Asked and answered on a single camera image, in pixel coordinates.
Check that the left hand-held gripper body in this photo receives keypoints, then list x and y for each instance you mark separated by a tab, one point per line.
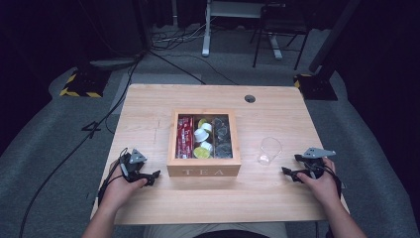
132	163

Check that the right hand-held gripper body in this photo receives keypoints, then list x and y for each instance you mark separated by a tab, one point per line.
315	158

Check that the clear glass cup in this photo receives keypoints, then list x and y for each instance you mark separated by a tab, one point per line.
269	150

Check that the wooden tea box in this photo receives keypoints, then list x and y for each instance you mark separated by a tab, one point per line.
203	167

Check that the pile of dark tea bags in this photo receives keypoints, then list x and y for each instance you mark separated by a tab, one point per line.
222	137

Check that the person's right hand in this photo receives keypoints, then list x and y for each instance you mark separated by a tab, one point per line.
320	186

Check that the person's left hand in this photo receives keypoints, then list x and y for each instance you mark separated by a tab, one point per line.
119	191

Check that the row of red packets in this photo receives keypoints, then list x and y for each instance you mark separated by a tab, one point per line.
185	137

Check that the large lime green capsule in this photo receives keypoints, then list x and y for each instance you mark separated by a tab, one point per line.
201	153

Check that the small white capsule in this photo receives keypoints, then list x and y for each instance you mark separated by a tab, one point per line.
207	127
207	146

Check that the black stand with slanted pole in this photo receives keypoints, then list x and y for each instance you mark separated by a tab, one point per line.
318	87

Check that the small lime green capsule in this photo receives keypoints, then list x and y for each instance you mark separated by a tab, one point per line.
202	121

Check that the striped black stand base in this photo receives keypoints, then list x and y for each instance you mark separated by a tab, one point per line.
84	82

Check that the black chair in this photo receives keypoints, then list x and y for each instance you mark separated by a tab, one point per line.
284	23

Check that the white desk frame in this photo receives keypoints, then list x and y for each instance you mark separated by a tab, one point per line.
206	39

